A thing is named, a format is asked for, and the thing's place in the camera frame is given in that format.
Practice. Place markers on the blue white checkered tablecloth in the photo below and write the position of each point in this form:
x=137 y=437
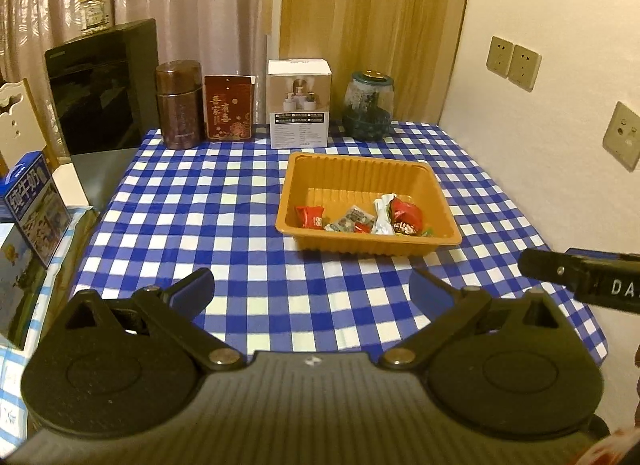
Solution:
x=200 y=225

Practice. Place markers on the sheer beige curtain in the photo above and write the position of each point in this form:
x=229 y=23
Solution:
x=200 y=10

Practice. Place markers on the small glass jar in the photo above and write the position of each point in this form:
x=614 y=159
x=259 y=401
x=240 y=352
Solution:
x=95 y=12

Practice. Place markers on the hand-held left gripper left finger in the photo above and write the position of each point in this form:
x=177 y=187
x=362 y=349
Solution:
x=192 y=290

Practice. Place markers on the brown metal canister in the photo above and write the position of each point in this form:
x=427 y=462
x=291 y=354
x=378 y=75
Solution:
x=177 y=105

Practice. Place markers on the light blue carton box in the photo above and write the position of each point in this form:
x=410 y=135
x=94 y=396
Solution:
x=15 y=290

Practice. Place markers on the black glossy appliance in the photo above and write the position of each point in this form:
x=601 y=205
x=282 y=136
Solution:
x=100 y=90

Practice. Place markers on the white product box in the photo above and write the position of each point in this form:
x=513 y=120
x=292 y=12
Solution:
x=297 y=105

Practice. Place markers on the clear nut packet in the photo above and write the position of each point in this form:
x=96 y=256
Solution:
x=352 y=219

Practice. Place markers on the large beige wall socket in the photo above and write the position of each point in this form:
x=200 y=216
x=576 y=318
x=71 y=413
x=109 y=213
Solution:
x=622 y=135

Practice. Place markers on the golden curtain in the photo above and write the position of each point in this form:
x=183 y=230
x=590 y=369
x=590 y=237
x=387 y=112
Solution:
x=375 y=20

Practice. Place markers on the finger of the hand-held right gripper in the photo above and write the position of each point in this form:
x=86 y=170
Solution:
x=600 y=254
x=542 y=265

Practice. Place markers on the orange plastic tray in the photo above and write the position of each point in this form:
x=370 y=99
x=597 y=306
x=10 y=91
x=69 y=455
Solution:
x=320 y=175

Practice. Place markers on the silver white snack packet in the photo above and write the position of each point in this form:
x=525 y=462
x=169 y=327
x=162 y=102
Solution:
x=384 y=217

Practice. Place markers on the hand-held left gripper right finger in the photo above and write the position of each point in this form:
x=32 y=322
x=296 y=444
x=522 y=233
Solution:
x=430 y=290

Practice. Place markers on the red white patterned clothing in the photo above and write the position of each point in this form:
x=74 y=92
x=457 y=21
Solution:
x=615 y=450

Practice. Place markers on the red gift box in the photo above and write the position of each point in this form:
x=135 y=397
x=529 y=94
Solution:
x=227 y=110

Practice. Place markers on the glass jar with dark base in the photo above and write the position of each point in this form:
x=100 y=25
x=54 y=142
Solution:
x=367 y=105

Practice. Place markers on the white chair back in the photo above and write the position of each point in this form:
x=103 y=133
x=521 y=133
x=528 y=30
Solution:
x=17 y=115

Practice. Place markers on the blue milk carton box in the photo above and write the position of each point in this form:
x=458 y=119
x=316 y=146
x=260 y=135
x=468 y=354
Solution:
x=35 y=210

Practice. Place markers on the large red snack packet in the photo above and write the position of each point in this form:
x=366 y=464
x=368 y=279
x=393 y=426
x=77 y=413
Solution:
x=310 y=217

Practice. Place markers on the small white box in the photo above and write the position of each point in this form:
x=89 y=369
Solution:
x=70 y=185

